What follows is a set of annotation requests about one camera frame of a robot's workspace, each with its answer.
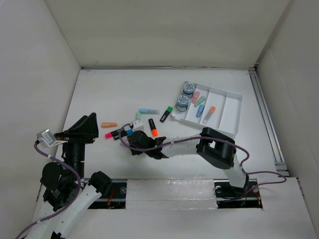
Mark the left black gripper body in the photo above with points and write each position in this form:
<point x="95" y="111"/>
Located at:
<point x="78" y="140"/>

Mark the blue eraser case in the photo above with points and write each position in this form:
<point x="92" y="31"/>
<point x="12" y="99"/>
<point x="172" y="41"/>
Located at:
<point x="200" y="110"/>

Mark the green eraser case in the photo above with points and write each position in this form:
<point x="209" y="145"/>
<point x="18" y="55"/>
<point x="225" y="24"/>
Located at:
<point x="199" y="101"/>

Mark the aluminium frame profile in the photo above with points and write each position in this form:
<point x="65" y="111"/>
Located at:
<point x="278" y="157"/>

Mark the blue cap black highlighter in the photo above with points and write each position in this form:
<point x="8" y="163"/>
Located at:
<point x="129" y="132"/>

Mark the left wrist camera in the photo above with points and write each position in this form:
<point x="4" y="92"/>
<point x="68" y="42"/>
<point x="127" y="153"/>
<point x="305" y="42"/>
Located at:
<point x="46" y="138"/>

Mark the blue patterned tape roll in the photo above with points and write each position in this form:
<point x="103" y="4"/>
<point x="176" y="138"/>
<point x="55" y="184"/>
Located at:
<point x="188" y="88"/>

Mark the blue cap clear marker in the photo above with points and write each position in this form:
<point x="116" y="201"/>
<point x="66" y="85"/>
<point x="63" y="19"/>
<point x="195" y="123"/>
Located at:
<point x="149" y="111"/>

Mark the pink eraser case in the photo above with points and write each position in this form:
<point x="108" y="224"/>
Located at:
<point x="195" y="97"/>

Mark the orange cap black highlighter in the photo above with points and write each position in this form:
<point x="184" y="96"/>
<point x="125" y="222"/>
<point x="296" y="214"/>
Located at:
<point x="153" y="127"/>

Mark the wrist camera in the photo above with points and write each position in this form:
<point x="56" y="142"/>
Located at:
<point x="46" y="138"/>
<point x="137" y="125"/>

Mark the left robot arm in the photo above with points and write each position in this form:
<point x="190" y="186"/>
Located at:
<point x="67" y="196"/>

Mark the metal mounting rail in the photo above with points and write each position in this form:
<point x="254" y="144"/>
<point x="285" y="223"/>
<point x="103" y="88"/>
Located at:
<point x="176" y="194"/>

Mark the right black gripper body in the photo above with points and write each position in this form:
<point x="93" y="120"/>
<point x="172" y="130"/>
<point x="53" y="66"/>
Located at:
<point x="135" y="152"/>

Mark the green cap clear marker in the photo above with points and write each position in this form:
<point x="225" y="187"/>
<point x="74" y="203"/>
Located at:
<point x="138" y="116"/>

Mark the orange cap clear marker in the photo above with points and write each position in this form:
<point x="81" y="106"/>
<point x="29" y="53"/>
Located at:
<point x="209" y="115"/>

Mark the pink cap black highlighter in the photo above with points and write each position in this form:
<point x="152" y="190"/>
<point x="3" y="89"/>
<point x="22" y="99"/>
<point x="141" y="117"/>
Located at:
<point x="111" y="134"/>

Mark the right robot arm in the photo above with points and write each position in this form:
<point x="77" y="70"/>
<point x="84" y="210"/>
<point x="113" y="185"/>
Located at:
<point x="214" y="147"/>

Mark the green cap black highlighter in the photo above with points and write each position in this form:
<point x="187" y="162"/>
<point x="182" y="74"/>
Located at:
<point x="166" y="114"/>

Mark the white divided organizer tray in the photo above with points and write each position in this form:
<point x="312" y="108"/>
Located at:
<point x="226" y="116"/>

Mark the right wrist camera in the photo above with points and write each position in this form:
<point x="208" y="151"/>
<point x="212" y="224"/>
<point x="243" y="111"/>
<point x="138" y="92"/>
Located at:
<point x="137" y="125"/>

